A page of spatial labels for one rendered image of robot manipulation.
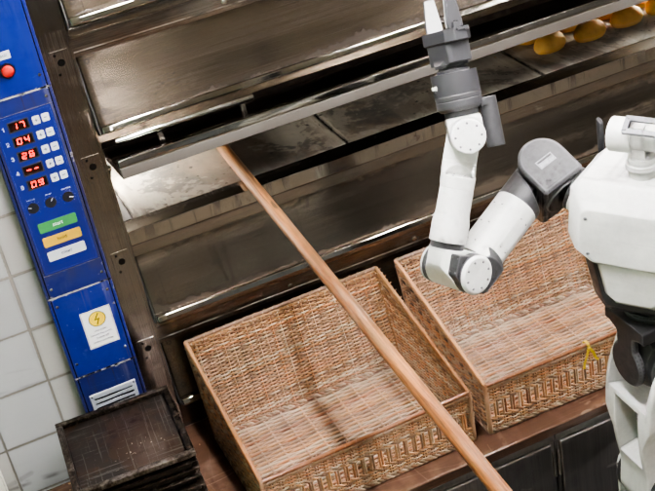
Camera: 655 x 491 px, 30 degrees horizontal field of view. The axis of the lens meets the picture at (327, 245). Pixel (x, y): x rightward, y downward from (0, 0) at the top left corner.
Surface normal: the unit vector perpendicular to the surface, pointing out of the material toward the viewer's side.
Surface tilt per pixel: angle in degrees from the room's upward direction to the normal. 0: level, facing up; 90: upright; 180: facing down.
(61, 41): 90
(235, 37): 71
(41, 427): 90
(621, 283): 90
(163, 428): 0
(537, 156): 33
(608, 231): 90
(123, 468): 0
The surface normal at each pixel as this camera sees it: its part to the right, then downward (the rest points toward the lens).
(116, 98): 0.31, 0.11
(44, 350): 0.39, 0.42
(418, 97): -0.17, -0.85
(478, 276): 0.58, 0.20
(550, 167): -0.14, -0.42
